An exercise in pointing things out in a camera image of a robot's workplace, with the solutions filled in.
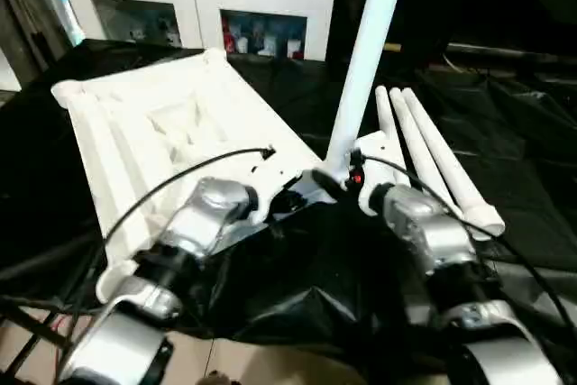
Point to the black plastic mat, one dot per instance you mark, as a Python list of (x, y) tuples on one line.
[(315, 259)]

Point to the red packet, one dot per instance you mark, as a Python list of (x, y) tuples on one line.
[(227, 35)]

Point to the white plastic table leg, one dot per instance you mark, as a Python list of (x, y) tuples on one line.
[(415, 132), (437, 137), (388, 123), (365, 65)]

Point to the small tan label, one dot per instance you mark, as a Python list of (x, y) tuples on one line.
[(393, 48)]

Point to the dark grey robot foot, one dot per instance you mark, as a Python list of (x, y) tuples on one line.
[(217, 379)]

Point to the black metal floor stand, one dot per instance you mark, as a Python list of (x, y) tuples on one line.
[(31, 335)]

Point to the white jar blue print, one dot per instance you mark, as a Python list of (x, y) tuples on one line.
[(270, 44)]

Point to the grey metal rack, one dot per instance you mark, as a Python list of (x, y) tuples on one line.
[(31, 15)]

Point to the long black bar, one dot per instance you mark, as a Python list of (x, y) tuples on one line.
[(509, 53)]

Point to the white cup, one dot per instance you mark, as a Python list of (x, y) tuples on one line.
[(242, 44), (294, 47)]

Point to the white plastic table top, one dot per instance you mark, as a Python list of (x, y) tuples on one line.
[(149, 132)]

